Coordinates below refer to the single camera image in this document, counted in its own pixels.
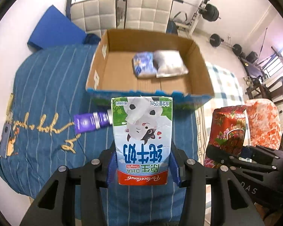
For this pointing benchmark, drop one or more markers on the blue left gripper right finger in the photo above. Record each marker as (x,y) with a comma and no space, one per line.
(174,168)

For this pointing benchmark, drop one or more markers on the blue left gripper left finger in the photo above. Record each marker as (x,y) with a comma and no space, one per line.
(111,167)

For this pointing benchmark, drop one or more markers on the milk carton with cow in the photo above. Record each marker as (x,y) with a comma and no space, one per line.
(142,128)

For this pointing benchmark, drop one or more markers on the purple toothpaste tube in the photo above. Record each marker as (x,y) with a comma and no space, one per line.
(89,122)

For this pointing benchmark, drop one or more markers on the red patterned snack bag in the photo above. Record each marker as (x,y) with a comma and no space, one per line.
(228,129)

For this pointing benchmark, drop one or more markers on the white soft pillow pack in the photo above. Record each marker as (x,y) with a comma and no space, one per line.
(169,63)

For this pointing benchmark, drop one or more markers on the blue tissue pack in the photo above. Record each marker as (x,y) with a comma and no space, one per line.
(143,65)

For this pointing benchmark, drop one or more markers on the orange floral blanket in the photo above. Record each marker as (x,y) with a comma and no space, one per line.
(264,123)

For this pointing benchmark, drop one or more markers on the dark wooden chair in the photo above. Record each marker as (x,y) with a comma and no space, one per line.
(260,90)

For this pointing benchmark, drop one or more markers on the blue striped bedsheet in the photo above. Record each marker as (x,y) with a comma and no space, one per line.
(49,89)

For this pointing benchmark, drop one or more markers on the plaid checkered blanket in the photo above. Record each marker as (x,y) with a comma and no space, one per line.
(227,92)

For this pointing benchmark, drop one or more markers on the open cardboard box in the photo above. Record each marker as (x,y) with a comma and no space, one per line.
(111,73)

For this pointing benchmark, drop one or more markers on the floor barbell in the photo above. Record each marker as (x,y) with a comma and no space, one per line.
(216,41)

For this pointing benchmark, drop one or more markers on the white weight bench rack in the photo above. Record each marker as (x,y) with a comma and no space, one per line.
(189,25)

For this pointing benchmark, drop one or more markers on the blue foam mat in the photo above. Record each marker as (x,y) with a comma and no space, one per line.
(55,29)

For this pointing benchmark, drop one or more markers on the white quilted chair left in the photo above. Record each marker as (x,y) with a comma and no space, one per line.
(94,16)

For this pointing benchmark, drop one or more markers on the white quilted chair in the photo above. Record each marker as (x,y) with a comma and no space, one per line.
(94,16)
(149,15)

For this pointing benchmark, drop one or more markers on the barbell on rack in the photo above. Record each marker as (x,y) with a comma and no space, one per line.
(208,11)

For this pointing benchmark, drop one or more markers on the white quilted chair right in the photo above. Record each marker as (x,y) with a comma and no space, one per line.
(149,15)

